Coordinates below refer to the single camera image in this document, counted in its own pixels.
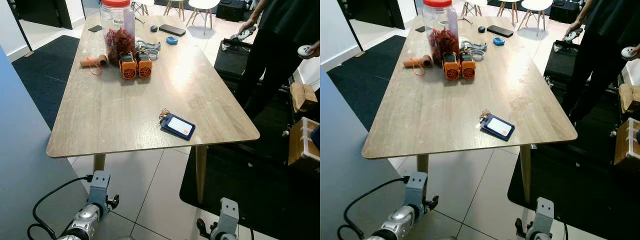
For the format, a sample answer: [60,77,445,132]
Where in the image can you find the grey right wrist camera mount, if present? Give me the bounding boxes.
[218,197,240,236]
[534,197,556,236]

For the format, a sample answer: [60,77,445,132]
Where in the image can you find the clear jar with red lid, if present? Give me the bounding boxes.
[422,0,460,67]
[100,0,136,67]

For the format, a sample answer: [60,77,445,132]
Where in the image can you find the navy blue card holder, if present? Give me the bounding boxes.
[161,113,196,141]
[481,113,516,142]

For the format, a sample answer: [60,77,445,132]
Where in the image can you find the white chair with wooden legs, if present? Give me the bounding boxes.
[187,0,221,36]
[517,0,554,37]
[460,0,484,17]
[131,0,156,16]
[495,0,516,16]
[164,0,187,16]

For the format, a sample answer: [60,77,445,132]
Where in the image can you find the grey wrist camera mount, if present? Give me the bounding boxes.
[534,197,556,236]
[88,170,112,217]
[404,172,429,218]
[218,197,240,236]

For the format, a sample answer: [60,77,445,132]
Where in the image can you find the large black floor mat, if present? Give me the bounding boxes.
[507,85,640,240]

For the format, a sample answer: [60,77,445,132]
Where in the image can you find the light wooden table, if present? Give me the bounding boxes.
[46,12,261,205]
[361,12,579,204]

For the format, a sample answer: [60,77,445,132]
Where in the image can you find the grey coiled strap bundle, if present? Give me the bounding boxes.
[133,39,162,61]
[457,38,488,62]

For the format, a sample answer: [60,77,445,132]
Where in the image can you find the grey handheld controller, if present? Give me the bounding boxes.
[562,27,584,43]
[229,26,258,42]

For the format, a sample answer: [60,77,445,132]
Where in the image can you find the dark door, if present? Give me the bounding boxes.
[338,0,406,30]
[7,0,74,30]

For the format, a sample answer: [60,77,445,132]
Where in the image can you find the black floor rug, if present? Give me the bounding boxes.
[327,34,409,132]
[12,34,81,130]

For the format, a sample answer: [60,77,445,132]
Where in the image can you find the wooden crate with white frame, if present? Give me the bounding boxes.
[613,118,640,167]
[288,117,321,166]

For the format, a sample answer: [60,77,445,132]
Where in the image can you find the orange black fan unit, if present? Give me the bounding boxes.
[119,51,138,81]
[459,52,477,80]
[442,52,461,81]
[136,52,153,79]

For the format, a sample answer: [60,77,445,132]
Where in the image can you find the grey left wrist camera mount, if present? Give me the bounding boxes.
[404,172,429,218]
[88,170,112,217]

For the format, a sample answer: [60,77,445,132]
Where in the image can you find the brown cardboard tube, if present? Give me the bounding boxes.
[403,55,433,70]
[80,54,109,69]

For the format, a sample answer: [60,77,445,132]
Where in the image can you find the brown cardboard box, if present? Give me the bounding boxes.
[290,82,319,114]
[619,83,640,114]

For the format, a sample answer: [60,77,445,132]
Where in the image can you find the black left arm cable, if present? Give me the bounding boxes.
[27,173,94,240]
[337,175,412,240]

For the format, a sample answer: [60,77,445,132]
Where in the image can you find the person in black clothes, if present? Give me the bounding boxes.
[234,0,321,121]
[561,0,640,124]

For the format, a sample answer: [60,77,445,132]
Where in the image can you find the grey blue partition panel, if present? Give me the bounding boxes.
[320,67,407,240]
[0,45,90,240]

